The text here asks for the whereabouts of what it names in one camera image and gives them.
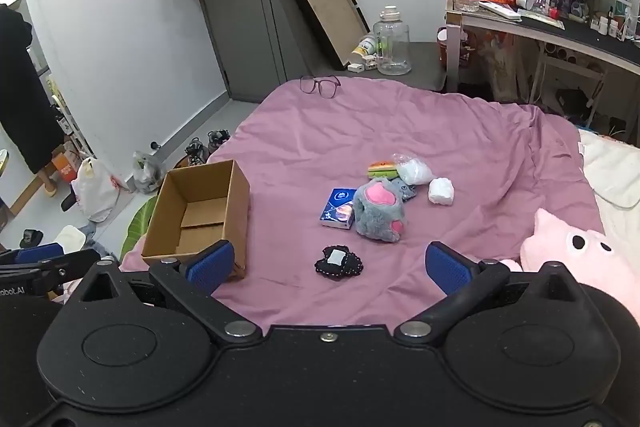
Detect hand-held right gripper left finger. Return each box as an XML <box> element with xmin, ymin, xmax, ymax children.
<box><xmin>75</xmin><ymin>241</ymin><xmax>263</xmax><ymax>344</ymax></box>

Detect brown cardboard box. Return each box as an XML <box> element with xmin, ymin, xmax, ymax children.
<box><xmin>141</xmin><ymin>159</ymin><xmax>251</xmax><ymax>281</ymax></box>

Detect pink pig plush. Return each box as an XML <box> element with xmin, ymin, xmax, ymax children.
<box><xmin>500</xmin><ymin>207</ymin><xmax>640</xmax><ymax>324</ymax></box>

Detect wooden tray with black frame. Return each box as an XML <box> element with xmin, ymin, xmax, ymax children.
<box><xmin>282</xmin><ymin>0</ymin><xmax>367</xmax><ymax>71</ymax></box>

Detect long black coat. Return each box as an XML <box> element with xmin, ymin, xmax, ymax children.
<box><xmin>0</xmin><ymin>3</ymin><xmax>66</xmax><ymax>175</ymax></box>

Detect clear bag of white cotton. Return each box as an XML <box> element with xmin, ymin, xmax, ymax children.
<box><xmin>391</xmin><ymin>153</ymin><xmax>435</xmax><ymax>186</ymax></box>

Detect red bin under desk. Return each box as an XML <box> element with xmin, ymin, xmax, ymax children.
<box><xmin>436</xmin><ymin>27</ymin><xmax>476</xmax><ymax>68</ymax></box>

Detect cream white bedding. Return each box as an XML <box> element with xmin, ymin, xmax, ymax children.
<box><xmin>577</xmin><ymin>127</ymin><xmax>640</xmax><ymax>253</ymax></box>

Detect yellow white medicine bottle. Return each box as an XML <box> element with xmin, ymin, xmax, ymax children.
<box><xmin>351</xmin><ymin>34</ymin><xmax>378</xmax><ymax>58</ymax></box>

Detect clear plastic water jug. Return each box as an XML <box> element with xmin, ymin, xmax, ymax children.
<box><xmin>372</xmin><ymin>5</ymin><xmax>412</xmax><ymax>76</ymax></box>

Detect white plastic bag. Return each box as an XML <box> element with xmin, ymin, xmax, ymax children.
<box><xmin>71</xmin><ymin>157</ymin><xmax>123</xmax><ymax>223</ymax></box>

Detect green cartoon floor mat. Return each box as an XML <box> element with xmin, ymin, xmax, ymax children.
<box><xmin>120</xmin><ymin>197</ymin><xmax>158</xmax><ymax>263</ymax></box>

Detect white frame desk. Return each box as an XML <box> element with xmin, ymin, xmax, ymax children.
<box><xmin>445</xmin><ymin>0</ymin><xmax>640</xmax><ymax>108</ymax></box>

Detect pink blanket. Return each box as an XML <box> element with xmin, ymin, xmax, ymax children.
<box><xmin>120</xmin><ymin>77</ymin><xmax>607</xmax><ymax>333</ymax></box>

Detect burger plush toy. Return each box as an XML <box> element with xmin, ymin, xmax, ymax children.
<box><xmin>367</xmin><ymin>161</ymin><xmax>399</xmax><ymax>180</ymax></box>

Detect grey pink plush toy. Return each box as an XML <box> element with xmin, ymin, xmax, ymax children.
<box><xmin>354</xmin><ymin>178</ymin><xmax>407</xmax><ymax>243</ymax></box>

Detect grey sneaker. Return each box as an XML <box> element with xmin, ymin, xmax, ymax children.
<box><xmin>207</xmin><ymin>129</ymin><xmax>232</xmax><ymax>152</ymax></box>
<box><xmin>185</xmin><ymin>138</ymin><xmax>210</xmax><ymax>168</ymax></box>

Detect blue tissue pack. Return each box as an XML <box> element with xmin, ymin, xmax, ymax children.
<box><xmin>320</xmin><ymin>188</ymin><xmax>358</xmax><ymax>229</ymax></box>

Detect black fabric pouch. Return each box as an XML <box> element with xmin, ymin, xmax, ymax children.
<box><xmin>315</xmin><ymin>245</ymin><xmax>364</xmax><ymax>278</ymax></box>

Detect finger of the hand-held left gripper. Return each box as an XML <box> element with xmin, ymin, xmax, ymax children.
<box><xmin>0</xmin><ymin>243</ymin><xmax>102</xmax><ymax>280</ymax></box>

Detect grey plastic bag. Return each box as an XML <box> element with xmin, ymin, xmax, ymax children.
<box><xmin>132</xmin><ymin>150</ymin><xmax>163</xmax><ymax>194</ymax></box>

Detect grey door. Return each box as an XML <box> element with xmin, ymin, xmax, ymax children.
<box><xmin>192</xmin><ymin>0</ymin><xmax>313</xmax><ymax>102</ymax></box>

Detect purple framed glasses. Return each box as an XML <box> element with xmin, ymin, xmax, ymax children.
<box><xmin>300</xmin><ymin>75</ymin><xmax>342</xmax><ymax>96</ymax></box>

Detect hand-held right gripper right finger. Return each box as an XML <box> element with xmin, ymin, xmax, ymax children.
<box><xmin>395</xmin><ymin>241</ymin><xmax>587</xmax><ymax>342</ymax></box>

